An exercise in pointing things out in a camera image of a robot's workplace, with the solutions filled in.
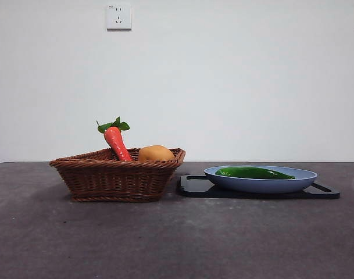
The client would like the white wall power socket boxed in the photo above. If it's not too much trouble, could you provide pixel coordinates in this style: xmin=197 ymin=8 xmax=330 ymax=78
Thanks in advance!
xmin=106 ymin=3 xmax=133 ymax=31

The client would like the tan potato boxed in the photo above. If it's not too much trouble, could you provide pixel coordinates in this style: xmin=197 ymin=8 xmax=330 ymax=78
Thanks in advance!
xmin=137 ymin=144 xmax=176 ymax=162

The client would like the black rectangular tray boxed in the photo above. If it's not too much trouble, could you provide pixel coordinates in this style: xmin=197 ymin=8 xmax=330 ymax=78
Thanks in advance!
xmin=176 ymin=174 xmax=341 ymax=200

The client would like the blue round plate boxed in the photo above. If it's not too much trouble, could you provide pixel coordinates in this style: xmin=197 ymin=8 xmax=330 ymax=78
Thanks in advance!
xmin=203 ymin=164 xmax=319 ymax=194

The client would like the orange carrot with green leaves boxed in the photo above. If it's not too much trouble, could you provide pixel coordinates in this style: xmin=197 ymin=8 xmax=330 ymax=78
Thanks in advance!
xmin=95 ymin=116 xmax=134 ymax=162

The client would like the green pepper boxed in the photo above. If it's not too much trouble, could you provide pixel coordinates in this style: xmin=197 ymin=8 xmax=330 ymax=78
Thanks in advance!
xmin=214 ymin=166 xmax=296 ymax=180

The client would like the brown wicker basket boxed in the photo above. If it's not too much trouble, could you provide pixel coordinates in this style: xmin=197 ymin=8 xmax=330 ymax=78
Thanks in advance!
xmin=48 ymin=147 xmax=187 ymax=203

